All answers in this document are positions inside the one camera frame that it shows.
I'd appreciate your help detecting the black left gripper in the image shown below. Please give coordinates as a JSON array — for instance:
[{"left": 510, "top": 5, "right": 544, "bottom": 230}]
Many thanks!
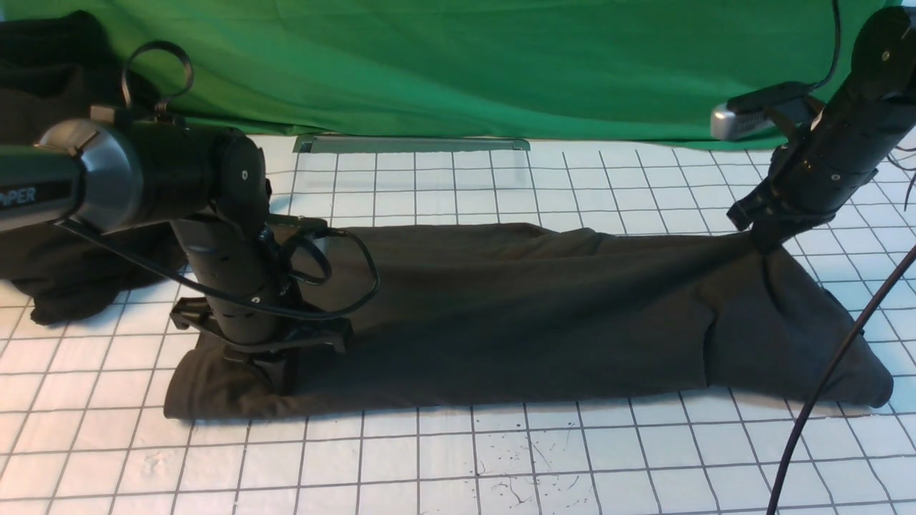
[{"left": 170, "top": 297, "right": 353, "bottom": 394}]

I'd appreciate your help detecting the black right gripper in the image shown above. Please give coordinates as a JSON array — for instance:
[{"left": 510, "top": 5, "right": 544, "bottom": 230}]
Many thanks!
[{"left": 726, "top": 179, "right": 838, "bottom": 251}]

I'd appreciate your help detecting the gray long-sleeved shirt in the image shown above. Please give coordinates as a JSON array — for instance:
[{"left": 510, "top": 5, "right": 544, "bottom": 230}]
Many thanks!
[{"left": 164, "top": 224, "right": 854, "bottom": 420}]

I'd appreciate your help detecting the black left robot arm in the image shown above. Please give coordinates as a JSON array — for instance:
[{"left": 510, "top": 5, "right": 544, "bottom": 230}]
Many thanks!
[{"left": 2, "top": 119, "right": 352, "bottom": 392}]

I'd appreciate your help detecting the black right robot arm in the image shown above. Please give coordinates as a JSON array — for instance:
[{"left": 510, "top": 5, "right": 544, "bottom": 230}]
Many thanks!
[{"left": 711, "top": 6, "right": 915, "bottom": 252}]

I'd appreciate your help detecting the gray metal bar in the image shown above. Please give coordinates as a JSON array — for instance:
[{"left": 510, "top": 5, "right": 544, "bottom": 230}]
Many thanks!
[{"left": 293, "top": 134, "right": 531, "bottom": 155}]

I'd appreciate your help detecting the green backdrop cloth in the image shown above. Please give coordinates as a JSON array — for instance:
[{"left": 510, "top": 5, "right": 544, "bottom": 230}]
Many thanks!
[{"left": 2, "top": 1, "right": 834, "bottom": 149}]

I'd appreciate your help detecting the black cloth pile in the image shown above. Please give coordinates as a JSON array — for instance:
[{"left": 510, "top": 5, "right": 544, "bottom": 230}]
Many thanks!
[{"left": 1, "top": 11, "right": 160, "bottom": 325}]

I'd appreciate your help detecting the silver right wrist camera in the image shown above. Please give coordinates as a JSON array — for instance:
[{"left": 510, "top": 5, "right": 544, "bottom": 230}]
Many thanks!
[{"left": 710, "top": 82, "right": 825, "bottom": 142}]

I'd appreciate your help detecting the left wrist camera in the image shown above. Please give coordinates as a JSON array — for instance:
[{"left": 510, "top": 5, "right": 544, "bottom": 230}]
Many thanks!
[{"left": 266, "top": 214, "right": 330, "bottom": 245}]

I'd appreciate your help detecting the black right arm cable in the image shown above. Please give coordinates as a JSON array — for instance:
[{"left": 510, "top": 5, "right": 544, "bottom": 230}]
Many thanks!
[{"left": 766, "top": 0, "right": 916, "bottom": 515}]

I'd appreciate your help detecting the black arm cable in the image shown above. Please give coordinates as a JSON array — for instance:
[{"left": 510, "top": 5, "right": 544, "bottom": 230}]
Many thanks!
[
  {"left": 766, "top": 0, "right": 916, "bottom": 515},
  {"left": 57, "top": 39, "right": 380, "bottom": 321}
]

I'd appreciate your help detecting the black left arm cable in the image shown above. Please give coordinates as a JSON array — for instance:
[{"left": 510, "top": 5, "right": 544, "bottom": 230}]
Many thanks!
[{"left": 57, "top": 39, "right": 380, "bottom": 321}]

